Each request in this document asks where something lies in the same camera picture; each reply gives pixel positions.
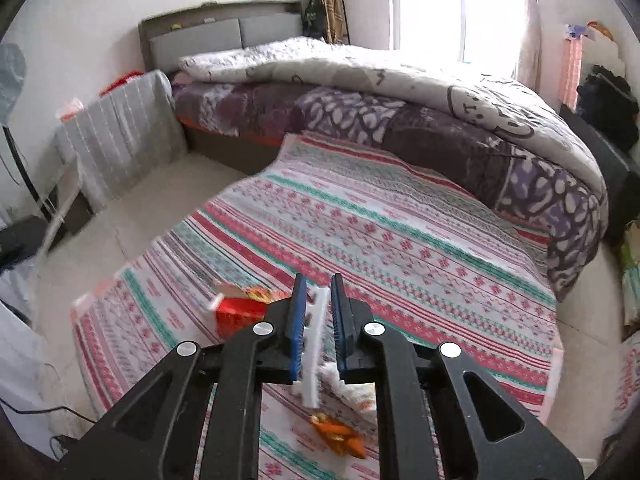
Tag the striped patterned tablecloth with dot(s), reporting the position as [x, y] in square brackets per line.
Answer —
[375, 240]

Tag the standing fan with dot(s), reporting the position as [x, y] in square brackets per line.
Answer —
[10, 80]

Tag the crumpled white tissue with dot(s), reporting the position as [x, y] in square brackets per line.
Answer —
[357, 395]

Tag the grey striped cloth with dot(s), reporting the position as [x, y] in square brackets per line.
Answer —
[125, 130]

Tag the red snack wrapper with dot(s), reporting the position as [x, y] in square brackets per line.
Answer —
[340, 437]

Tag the black bag pile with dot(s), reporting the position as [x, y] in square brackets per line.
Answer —
[605, 95]

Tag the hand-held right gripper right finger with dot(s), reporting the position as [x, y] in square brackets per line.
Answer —
[340, 332]

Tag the purple item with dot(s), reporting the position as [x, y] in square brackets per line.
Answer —
[575, 31]

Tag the white cartoon print quilt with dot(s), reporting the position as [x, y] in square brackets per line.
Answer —
[400, 80]

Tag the red paper carton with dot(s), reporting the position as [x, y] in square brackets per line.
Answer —
[235, 317]

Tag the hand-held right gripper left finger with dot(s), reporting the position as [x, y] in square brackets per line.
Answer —
[298, 332]

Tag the plaid coat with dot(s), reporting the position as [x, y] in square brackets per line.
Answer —
[330, 0]

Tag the pale curtain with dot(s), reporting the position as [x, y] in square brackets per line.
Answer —
[529, 25]

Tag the orange item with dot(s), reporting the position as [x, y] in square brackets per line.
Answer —
[600, 30]

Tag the white plastic tray strip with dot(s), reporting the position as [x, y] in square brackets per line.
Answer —
[315, 360]

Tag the window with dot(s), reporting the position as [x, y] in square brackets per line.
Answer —
[450, 10]

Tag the pink and white cabinet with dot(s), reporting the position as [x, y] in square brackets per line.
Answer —
[570, 70]

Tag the bed with grey headboard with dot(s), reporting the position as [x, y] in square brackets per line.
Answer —
[200, 40]

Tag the red item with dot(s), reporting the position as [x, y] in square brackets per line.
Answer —
[120, 82]

